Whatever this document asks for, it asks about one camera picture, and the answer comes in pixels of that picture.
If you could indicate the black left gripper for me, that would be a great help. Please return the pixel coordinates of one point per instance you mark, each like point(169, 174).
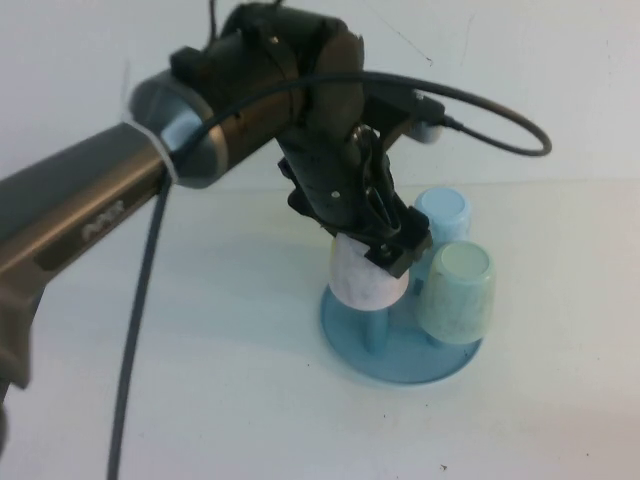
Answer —
point(330, 185)

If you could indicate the pink marbled plastic cup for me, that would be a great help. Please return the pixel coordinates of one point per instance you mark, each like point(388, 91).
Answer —
point(360, 285)

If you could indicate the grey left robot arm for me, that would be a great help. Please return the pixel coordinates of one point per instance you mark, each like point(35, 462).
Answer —
point(75, 225)

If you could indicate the blue marbled plastic cup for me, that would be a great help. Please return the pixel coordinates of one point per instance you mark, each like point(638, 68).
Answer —
point(445, 210)

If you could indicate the green marbled plastic cup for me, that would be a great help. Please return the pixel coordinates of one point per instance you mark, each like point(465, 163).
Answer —
point(457, 300)

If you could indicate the blue round cup stand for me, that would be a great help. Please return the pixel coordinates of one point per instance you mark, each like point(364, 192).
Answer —
point(400, 365)

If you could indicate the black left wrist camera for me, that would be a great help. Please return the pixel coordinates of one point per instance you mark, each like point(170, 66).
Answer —
point(395, 112)

